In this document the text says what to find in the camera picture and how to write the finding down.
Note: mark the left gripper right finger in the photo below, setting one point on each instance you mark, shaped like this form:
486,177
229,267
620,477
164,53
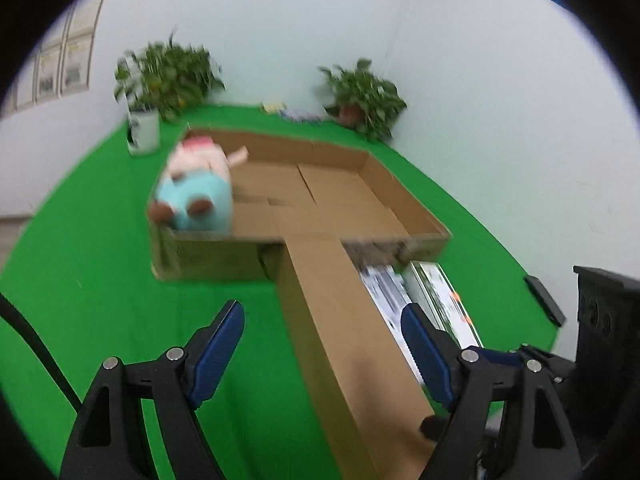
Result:
492,404

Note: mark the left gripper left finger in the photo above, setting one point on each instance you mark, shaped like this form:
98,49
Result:
109,438

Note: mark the narrow cardboard divider box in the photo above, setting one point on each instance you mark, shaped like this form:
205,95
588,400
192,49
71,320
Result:
369,403

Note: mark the white folding stand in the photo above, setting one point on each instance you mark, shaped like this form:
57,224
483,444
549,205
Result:
387,290

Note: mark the pink and blue plush toy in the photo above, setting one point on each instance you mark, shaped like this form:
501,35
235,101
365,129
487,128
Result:
194,192

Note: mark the black small flat device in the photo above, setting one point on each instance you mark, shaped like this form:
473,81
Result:
550,307

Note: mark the white and green book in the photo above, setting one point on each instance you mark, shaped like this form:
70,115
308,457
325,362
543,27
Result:
428,286

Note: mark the green table cloth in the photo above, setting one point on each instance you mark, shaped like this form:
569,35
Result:
81,275

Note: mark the large flat cardboard box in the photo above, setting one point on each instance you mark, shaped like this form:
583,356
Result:
294,187

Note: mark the plant in brown pot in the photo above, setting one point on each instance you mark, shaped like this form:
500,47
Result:
362,101

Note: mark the colourful small packet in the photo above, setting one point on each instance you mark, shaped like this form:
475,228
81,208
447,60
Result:
300,117

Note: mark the plant in white pot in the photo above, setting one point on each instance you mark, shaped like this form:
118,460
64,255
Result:
158,84

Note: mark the yellow small item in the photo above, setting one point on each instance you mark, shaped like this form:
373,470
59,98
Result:
273,108

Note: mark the framed certificates on wall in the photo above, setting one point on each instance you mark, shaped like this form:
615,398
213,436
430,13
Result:
60,64

